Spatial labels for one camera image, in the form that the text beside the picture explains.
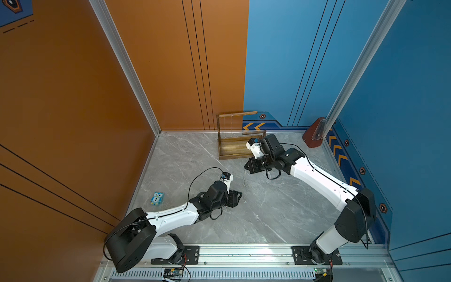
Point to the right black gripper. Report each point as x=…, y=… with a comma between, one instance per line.
x=252, y=168

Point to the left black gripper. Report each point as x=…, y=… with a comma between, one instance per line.
x=233, y=199

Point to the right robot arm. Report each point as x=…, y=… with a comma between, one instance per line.
x=357, y=208

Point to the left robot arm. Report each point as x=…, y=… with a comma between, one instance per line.
x=142, y=235

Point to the wooden jewelry display stand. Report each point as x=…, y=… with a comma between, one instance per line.
x=234, y=147

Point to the red corner block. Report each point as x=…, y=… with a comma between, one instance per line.
x=313, y=136

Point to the small blue owl toy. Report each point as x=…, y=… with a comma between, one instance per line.
x=157, y=198

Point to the left green circuit board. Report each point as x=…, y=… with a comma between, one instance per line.
x=173, y=272

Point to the green circuit board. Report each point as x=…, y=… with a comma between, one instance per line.
x=321, y=271
x=173, y=272

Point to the right green circuit board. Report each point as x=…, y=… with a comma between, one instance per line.
x=321, y=271

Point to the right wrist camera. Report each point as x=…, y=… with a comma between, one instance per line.
x=254, y=146

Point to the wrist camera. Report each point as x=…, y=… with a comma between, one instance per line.
x=227, y=178
x=254, y=146

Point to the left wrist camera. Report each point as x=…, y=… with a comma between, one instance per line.
x=227, y=178

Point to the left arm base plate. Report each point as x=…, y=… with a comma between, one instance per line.
x=183, y=254

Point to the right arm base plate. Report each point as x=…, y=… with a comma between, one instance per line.
x=307, y=255

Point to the aluminium front rail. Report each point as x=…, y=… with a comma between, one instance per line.
x=283, y=255

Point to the left aluminium corner post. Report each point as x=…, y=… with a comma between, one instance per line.
x=108, y=25

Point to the aluminium corner post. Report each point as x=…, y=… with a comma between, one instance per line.
x=108, y=25
x=380, y=31

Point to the right aluminium corner post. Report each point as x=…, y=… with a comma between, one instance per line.
x=380, y=31

